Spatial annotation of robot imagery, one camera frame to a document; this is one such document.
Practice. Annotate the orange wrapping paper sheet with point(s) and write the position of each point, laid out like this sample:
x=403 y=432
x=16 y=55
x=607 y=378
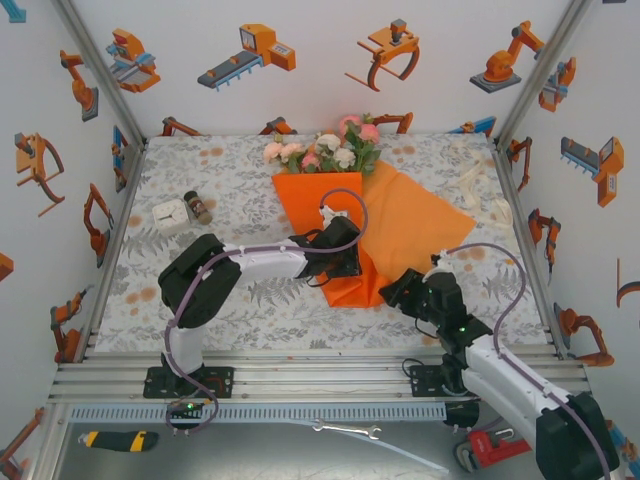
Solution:
x=310 y=200

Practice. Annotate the pink white artificial flower bunch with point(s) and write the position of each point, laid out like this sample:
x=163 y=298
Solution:
x=345 y=157

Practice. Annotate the cream lace ribbon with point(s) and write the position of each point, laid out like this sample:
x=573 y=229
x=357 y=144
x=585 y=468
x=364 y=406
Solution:
x=470 y=182

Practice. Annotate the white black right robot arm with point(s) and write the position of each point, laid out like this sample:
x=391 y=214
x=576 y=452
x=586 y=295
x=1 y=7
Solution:
x=505 y=375

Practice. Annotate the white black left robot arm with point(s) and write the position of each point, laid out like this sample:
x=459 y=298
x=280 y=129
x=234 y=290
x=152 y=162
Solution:
x=265 y=260

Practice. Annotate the silver open-end wrench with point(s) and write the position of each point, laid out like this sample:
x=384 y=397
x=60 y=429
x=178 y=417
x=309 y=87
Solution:
x=345 y=428

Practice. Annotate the brown spice jar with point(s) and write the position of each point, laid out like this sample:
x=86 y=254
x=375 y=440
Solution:
x=199 y=206

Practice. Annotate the red pipe wrench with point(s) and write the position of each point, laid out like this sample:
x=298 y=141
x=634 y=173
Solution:
x=480 y=445

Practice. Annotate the grey floral table mat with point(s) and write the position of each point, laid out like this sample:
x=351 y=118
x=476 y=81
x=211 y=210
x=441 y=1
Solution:
x=200 y=165

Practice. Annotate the white square table clock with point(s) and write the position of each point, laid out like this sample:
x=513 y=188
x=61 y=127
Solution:
x=169 y=216

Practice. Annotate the small green-lit circuit board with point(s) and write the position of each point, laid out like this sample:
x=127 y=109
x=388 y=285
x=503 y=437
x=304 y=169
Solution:
x=186 y=407

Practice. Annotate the yellow black utility knife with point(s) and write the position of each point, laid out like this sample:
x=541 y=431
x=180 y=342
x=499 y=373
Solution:
x=120 y=441

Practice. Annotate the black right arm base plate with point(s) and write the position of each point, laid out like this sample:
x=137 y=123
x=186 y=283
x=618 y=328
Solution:
x=425 y=382

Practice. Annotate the aluminium side rail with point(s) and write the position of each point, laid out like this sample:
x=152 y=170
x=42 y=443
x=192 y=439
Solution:
x=132 y=175
x=550 y=320

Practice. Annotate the black mounting bracket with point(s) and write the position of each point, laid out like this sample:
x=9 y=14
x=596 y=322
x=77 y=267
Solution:
x=462 y=414

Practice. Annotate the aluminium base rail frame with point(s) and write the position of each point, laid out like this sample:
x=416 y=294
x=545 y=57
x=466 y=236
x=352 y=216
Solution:
x=320 y=385

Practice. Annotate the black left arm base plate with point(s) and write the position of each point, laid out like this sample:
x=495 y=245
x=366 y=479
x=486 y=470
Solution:
x=220 y=382

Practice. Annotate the aluminium corner post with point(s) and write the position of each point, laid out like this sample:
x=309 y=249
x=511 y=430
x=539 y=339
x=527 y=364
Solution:
x=102 y=75
x=539 y=75

